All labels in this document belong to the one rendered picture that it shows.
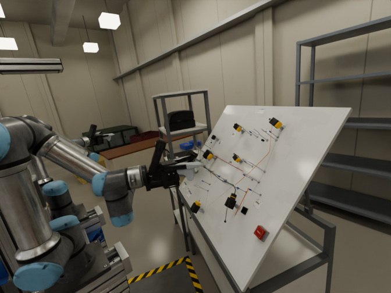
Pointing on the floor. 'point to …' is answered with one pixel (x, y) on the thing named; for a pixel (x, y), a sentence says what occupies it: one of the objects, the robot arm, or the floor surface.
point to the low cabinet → (122, 135)
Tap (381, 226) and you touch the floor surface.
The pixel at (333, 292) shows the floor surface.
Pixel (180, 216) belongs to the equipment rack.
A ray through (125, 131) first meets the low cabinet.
